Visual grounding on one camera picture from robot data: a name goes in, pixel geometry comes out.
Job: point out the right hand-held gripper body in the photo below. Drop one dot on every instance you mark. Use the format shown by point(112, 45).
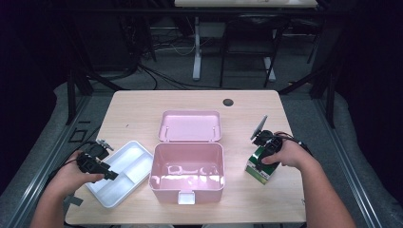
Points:
point(271, 142)

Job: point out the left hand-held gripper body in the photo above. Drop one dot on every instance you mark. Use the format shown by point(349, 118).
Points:
point(92, 158)

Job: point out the green carton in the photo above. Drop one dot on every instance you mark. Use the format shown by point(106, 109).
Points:
point(261, 175)

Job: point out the white divided tray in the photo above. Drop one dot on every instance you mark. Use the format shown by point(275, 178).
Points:
point(130, 161)

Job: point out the pink storage box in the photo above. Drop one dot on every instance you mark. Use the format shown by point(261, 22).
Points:
point(187, 164)

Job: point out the person's right hand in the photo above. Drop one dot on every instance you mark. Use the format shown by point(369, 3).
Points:
point(293, 155)

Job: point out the person's left hand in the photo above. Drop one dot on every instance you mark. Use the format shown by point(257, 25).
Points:
point(68, 180)

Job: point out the black chair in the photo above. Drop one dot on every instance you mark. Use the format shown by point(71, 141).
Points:
point(250, 38)

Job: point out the white-legged desk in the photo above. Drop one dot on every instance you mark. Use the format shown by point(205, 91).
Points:
point(197, 47)

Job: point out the grey metal table bracket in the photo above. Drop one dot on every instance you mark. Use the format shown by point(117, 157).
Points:
point(74, 200)

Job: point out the aluminium floor rail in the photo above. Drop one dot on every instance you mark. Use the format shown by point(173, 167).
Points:
point(348, 161)
point(47, 152)

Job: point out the black metal frame stand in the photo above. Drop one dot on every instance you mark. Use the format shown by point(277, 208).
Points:
point(331, 95)
point(71, 95)

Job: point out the black metal frame bar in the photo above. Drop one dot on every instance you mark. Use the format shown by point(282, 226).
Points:
point(126, 11)

